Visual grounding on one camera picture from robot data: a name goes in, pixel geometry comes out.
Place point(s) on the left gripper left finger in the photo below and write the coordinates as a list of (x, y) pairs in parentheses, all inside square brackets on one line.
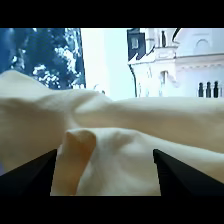
[(31, 178)]

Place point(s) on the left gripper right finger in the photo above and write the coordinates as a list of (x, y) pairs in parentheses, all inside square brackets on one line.
[(183, 180)]

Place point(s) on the cream garment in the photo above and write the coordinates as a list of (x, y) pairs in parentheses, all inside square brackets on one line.
[(126, 133)]

